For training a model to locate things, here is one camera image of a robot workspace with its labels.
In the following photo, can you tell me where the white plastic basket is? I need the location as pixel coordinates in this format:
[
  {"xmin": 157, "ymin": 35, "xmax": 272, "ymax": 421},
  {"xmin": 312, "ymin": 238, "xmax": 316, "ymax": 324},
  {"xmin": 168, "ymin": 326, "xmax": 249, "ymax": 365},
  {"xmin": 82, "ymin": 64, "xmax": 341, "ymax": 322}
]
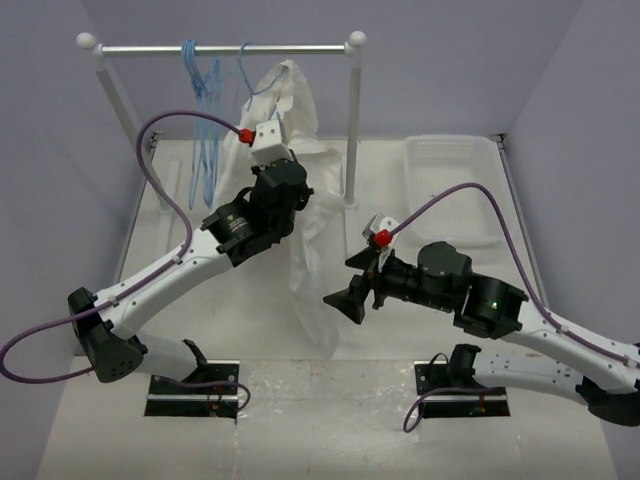
[{"xmin": 402, "ymin": 135, "xmax": 510, "ymax": 248}]

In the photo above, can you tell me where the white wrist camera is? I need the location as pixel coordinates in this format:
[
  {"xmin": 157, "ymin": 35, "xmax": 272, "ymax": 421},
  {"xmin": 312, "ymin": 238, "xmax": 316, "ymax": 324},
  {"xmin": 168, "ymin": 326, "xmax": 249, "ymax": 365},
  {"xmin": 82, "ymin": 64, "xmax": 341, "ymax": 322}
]
[
  {"xmin": 250, "ymin": 119, "xmax": 293, "ymax": 167},
  {"xmin": 362, "ymin": 213, "xmax": 399, "ymax": 272}
]

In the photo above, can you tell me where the white skirt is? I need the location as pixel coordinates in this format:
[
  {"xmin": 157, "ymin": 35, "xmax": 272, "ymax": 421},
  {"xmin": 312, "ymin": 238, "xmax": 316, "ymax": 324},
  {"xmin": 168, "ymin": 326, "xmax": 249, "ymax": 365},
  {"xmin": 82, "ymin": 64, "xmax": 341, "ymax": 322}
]
[{"xmin": 239, "ymin": 60, "xmax": 343, "ymax": 357}]

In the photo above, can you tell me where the blue empty hangers bunch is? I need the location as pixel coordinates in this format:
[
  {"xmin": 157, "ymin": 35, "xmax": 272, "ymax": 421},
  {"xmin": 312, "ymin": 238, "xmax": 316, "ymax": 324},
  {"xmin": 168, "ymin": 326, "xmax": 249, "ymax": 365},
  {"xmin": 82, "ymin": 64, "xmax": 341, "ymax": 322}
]
[{"xmin": 181, "ymin": 39, "xmax": 223, "ymax": 209}]

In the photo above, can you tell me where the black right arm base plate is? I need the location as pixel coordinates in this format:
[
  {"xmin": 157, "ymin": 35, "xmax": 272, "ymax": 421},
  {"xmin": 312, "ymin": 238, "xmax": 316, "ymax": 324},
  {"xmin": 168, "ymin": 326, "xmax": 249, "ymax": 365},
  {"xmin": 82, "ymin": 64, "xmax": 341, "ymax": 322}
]
[{"xmin": 414, "ymin": 353, "xmax": 510, "ymax": 419}]

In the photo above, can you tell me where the blue wire hanger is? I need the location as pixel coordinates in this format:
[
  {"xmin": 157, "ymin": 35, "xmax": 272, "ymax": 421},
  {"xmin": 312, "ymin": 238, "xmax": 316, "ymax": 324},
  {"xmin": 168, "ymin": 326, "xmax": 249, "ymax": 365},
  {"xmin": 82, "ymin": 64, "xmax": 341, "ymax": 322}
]
[{"xmin": 236, "ymin": 42, "xmax": 291, "ymax": 126}]

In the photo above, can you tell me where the white clothes rack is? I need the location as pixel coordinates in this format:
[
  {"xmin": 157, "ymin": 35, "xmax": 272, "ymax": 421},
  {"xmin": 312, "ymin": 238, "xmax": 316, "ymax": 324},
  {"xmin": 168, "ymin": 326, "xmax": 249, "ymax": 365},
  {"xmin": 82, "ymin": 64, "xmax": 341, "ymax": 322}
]
[{"xmin": 76, "ymin": 31, "xmax": 367, "ymax": 209}]

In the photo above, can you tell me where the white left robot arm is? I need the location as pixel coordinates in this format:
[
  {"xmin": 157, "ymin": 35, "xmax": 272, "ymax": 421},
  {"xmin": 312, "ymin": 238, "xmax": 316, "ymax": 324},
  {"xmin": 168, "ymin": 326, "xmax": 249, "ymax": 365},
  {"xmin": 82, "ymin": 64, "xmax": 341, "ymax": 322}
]
[{"xmin": 68, "ymin": 153, "xmax": 314, "ymax": 393}]

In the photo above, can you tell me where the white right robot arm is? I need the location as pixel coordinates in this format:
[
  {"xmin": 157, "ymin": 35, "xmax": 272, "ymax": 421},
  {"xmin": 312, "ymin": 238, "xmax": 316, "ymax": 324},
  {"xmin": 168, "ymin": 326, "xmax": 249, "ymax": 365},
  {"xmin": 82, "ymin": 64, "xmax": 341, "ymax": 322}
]
[{"xmin": 323, "ymin": 242, "xmax": 639, "ymax": 427}]

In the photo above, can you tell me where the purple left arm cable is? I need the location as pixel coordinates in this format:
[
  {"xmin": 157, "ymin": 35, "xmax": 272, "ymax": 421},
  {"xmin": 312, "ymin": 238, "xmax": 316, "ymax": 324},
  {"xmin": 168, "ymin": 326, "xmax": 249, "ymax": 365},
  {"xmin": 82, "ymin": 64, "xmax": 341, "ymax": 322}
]
[{"xmin": 0, "ymin": 112, "xmax": 251, "ymax": 414}]

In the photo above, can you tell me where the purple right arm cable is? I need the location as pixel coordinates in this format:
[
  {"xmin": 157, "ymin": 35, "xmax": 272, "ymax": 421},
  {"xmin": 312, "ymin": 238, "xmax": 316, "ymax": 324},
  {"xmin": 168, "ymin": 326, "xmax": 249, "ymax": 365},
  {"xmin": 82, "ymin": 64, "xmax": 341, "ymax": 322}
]
[{"xmin": 402, "ymin": 182, "xmax": 640, "ymax": 434}]

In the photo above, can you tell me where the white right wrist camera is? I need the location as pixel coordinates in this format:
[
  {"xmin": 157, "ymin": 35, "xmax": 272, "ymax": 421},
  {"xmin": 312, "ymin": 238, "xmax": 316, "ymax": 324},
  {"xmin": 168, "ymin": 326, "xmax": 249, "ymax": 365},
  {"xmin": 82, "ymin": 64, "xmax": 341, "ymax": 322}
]
[{"xmin": 362, "ymin": 213, "xmax": 399, "ymax": 272}]

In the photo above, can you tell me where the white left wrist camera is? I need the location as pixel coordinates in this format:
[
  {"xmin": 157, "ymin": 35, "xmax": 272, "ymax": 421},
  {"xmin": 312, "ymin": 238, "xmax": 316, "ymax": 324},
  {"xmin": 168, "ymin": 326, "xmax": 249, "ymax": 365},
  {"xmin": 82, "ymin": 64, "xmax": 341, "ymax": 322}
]
[{"xmin": 250, "ymin": 119, "xmax": 293, "ymax": 167}]

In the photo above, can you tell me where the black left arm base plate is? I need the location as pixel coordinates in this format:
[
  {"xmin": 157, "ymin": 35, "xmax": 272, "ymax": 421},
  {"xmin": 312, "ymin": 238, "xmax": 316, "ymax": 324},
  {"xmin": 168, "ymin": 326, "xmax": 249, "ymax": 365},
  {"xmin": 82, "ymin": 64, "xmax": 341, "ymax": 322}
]
[{"xmin": 144, "ymin": 360, "xmax": 241, "ymax": 420}]

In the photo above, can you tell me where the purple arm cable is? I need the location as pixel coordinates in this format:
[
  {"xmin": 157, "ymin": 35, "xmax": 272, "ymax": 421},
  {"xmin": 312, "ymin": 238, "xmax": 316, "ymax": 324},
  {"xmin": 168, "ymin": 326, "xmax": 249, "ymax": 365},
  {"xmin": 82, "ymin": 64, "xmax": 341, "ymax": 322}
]
[
  {"xmin": 402, "ymin": 182, "xmax": 640, "ymax": 434},
  {"xmin": 0, "ymin": 112, "xmax": 251, "ymax": 414}
]

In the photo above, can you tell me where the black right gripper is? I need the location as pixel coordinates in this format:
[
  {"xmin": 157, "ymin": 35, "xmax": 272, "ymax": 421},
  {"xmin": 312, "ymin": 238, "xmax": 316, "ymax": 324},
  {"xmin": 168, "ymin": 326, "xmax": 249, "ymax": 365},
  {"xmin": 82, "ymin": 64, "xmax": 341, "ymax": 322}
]
[{"xmin": 323, "ymin": 242, "xmax": 452, "ymax": 322}]

